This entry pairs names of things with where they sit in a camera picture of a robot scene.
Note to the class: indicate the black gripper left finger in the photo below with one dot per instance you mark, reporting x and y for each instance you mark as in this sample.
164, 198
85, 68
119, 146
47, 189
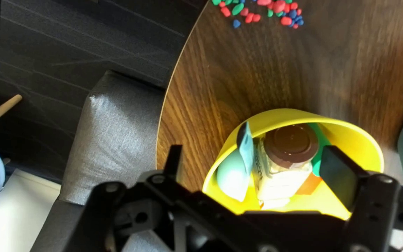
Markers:
172, 161

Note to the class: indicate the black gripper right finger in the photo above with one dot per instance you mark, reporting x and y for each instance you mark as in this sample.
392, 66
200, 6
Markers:
341, 175

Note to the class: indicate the teal measuring scoop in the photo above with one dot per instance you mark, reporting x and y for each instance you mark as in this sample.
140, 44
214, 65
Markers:
234, 173

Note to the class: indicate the yellow bowl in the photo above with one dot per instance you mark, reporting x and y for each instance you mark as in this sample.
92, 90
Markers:
354, 142

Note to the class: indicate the spilled cereal pile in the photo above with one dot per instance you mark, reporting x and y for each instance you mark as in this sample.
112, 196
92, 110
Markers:
287, 13

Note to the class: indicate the orange block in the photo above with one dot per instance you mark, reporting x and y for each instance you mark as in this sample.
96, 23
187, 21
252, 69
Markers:
309, 185

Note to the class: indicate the spice jar brown lid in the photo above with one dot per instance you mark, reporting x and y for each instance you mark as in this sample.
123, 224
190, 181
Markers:
283, 163

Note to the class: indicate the dark grey armchair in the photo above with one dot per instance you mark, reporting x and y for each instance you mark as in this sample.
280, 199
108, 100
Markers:
115, 140

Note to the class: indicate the round dark wooden table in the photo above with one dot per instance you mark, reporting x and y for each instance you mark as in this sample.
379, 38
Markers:
344, 62

